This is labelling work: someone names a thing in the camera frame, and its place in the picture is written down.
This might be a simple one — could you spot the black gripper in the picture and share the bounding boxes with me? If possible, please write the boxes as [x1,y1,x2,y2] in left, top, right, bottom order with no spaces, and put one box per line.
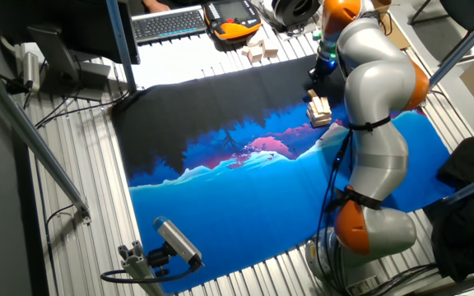
[307,59,337,86]

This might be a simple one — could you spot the wooden jenga block tower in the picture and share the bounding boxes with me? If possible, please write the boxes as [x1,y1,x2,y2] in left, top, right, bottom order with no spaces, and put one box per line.
[305,96,332,128]

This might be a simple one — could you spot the person's bare hand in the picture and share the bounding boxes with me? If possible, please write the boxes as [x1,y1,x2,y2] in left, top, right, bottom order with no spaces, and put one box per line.
[142,0,172,13]

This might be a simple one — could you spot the black round reel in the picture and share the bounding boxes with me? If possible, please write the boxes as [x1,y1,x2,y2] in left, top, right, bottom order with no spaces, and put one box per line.
[270,0,323,29]

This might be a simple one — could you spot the brown cardboard box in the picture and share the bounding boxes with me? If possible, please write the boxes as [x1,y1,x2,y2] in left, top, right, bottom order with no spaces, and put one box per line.
[372,0,411,51]

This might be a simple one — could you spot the orange black teach pendant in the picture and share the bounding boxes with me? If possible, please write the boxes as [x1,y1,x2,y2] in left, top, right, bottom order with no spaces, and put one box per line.
[202,0,263,43]

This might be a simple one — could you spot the black computer keyboard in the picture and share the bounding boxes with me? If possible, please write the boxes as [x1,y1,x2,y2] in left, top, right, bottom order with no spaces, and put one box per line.
[131,4,207,45]

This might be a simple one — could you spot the blue landscape print mat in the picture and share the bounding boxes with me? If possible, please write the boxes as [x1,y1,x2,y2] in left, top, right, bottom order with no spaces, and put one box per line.
[110,53,456,294]

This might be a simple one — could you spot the black office chair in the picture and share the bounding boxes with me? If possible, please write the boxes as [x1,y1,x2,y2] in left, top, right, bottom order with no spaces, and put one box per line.
[407,0,474,67]

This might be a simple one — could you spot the black cloth bag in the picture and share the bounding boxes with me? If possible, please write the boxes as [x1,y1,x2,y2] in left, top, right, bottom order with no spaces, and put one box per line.
[422,136,474,284]

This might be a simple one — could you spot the dark metal bar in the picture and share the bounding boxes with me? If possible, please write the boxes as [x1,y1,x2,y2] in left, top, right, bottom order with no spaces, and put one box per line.
[409,269,474,296]

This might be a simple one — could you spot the black monitor stand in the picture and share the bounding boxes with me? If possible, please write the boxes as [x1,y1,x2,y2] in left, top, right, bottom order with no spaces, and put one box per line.
[26,24,113,102]

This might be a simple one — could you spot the silver aluminium profile stub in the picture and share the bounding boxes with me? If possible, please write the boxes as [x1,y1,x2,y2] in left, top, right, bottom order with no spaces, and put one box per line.
[117,240,168,296]

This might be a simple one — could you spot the black computer monitor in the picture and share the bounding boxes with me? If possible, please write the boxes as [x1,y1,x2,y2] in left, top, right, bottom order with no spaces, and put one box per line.
[0,0,142,65]

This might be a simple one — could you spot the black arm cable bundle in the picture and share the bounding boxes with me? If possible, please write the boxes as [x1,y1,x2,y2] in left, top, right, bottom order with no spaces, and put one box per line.
[314,10,394,296]

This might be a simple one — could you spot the black monitor cables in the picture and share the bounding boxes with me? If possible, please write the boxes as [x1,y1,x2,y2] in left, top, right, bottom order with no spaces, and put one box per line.
[35,88,132,129]

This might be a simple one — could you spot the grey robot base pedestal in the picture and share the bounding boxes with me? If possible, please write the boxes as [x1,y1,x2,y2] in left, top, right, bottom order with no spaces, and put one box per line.
[304,232,386,296]

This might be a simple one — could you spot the black floor cables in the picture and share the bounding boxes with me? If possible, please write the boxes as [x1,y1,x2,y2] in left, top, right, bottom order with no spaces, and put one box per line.
[360,257,439,296]

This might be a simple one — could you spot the silver camera with blue end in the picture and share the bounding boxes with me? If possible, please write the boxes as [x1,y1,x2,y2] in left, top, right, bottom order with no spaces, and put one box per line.
[152,215,206,269]

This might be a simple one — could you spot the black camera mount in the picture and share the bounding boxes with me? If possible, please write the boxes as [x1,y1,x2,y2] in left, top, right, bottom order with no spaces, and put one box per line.
[146,241,181,277]

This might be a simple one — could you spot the black camera cable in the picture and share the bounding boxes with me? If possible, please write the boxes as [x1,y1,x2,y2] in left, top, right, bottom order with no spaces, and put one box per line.
[100,262,200,284]

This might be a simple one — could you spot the small silver camera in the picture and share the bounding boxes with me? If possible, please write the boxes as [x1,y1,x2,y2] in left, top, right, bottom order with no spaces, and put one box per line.
[21,51,42,94]

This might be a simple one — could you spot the grey metal frame beam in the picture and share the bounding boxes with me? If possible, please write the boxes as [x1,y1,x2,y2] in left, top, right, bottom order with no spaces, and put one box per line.
[0,61,93,224]

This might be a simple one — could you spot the black plug with cable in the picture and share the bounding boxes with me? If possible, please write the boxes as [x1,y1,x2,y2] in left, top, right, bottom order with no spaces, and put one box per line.
[0,60,31,95]

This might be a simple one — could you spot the thin black cable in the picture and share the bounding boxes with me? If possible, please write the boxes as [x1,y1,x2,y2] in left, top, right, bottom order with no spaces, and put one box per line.
[44,203,77,296]

